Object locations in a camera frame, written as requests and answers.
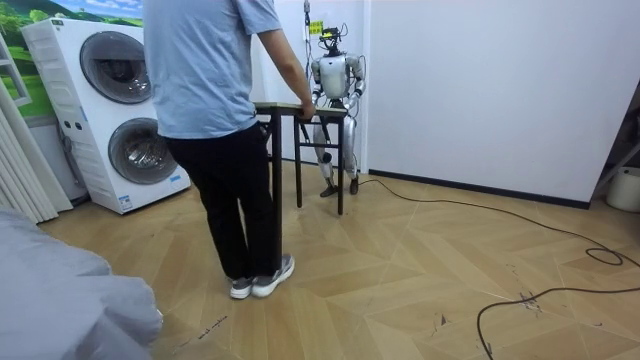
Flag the robot body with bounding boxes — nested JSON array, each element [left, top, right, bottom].
[[310, 22, 365, 109]]

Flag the white washing machine tower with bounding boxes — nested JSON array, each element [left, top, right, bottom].
[[19, 17, 192, 216]]

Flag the grey drain hose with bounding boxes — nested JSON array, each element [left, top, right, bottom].
[[56, 123, 87, 194]]

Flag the landscape wall poster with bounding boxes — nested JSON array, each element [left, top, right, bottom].
[[0, 0, 145, 119]]

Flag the white bucket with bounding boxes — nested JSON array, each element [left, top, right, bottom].
[[605, 166, 640, 213]]

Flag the white ribbed panel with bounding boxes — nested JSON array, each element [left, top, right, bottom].
[[0, 79, 74, 225]]

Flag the cable bundle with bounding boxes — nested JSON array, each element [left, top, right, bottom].
[[301, 0, 315, 81]]

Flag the black floor cable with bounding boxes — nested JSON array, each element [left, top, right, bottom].
[[357, 178, 640, 360]]

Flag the dark-legged wooden-top desk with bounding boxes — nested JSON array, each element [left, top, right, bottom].
[[252, 101, 349, 274]]

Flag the grey bed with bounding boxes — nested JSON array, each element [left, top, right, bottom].
[[0, 207, 164, 360]]

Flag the robot legs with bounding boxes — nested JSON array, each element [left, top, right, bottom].
[[312, 116, 361, 199]]

